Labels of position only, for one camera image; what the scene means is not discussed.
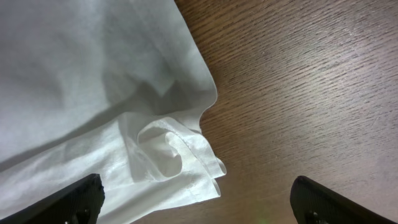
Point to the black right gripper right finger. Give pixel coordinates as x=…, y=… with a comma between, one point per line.
x=313, y=203

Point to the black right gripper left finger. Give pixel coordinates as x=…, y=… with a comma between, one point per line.
x=79, y=203

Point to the white t-shirt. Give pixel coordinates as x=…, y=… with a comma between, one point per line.
x=109, y=87

